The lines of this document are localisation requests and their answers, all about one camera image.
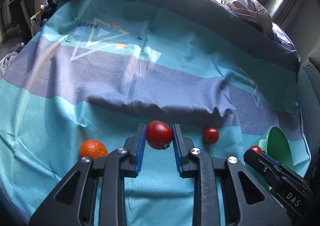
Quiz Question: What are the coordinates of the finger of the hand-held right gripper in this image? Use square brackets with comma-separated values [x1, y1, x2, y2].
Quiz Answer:
[261, 153, 304, 183]
[243, 149, 283, 190]

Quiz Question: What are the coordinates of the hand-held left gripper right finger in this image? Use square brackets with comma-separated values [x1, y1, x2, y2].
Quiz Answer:
[172, 123, 292, 226]

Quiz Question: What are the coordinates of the green plastic bowl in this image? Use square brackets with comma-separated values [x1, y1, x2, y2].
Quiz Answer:
[257, 125, 296, 206]

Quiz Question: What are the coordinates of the large red tomato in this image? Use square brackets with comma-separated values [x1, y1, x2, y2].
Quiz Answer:
[146, 120, 173, 150]

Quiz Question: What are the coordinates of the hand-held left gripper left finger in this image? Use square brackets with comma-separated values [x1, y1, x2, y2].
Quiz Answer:
[29, 123, 147, 226]

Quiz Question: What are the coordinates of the dark clutter pile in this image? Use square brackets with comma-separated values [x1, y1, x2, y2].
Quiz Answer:
[37, 0, 60, 26]

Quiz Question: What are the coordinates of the orange mandarin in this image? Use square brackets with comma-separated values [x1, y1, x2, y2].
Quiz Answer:
[79, 139, 109, 160]

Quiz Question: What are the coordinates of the white plastic bag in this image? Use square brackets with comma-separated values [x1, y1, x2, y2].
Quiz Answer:
[0, 52, 20, 77]

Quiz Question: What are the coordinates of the striped teal purple bedsheet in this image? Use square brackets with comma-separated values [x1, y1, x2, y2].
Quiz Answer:
[0, 0, 312, 226]

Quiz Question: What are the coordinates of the small red tomato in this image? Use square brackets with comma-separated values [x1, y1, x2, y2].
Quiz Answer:
[203, 128, 220, 145]
[249, 145, 263, 156]

